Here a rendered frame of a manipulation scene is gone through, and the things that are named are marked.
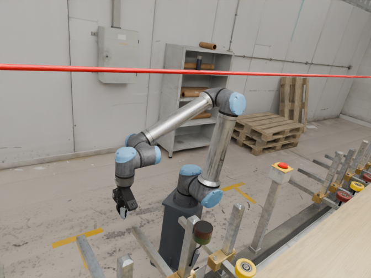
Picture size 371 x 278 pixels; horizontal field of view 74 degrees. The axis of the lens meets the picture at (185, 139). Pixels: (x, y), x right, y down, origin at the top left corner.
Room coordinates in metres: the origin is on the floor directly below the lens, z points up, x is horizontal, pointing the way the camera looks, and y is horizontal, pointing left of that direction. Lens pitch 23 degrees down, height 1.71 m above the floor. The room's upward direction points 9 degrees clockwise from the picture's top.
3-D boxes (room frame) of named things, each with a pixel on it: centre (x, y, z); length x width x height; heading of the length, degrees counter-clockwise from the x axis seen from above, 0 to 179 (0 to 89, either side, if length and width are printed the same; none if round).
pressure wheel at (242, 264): (0.70, -0.31, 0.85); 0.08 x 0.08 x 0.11
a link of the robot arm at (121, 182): (0.97, 0.26, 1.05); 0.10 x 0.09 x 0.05; 133
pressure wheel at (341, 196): (1.36, -1.06, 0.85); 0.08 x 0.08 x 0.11
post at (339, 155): (1.49, -1.01, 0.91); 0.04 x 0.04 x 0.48; 41
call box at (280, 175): (1.00, -0.45, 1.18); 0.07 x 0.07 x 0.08; 41
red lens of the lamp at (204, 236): (0.62, -0.10, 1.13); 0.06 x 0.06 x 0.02
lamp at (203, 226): (0.62, -0.10, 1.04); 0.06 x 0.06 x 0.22; 41
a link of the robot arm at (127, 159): (0.97, 0.25, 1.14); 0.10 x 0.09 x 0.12; 130
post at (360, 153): (1.82, -1.38, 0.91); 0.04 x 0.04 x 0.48; 41
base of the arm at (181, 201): (1.47, -0.07, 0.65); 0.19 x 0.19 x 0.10
